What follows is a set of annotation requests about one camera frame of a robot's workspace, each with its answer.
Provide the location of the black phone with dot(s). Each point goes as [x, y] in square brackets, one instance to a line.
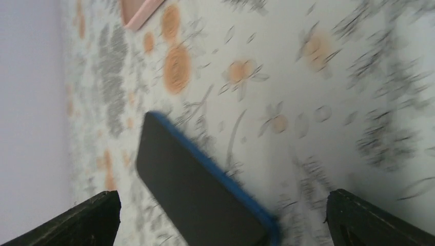
[205, 205]

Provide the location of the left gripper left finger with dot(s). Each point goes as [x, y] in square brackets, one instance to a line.
[93, 222]

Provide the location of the floral patterned table mat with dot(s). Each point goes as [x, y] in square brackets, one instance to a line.
[293, 99]

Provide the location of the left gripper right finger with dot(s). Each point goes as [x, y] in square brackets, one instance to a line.
[354, 221]

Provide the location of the pink phone case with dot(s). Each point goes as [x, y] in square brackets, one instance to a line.
[134, 13]

